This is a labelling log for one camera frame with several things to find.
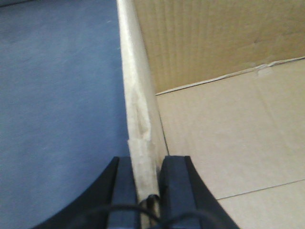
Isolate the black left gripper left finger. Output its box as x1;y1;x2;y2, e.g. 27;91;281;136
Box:
36;156;140;229

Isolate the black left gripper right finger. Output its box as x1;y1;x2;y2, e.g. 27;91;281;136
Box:
159;156;238;229

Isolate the brown cardboard carton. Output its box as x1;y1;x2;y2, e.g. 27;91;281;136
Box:
117;0;305;229

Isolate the dark blue conveyor belt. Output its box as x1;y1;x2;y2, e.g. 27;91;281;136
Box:
0;0;129;229

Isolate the black thin cable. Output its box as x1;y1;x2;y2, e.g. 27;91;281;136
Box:
90;194;220;229

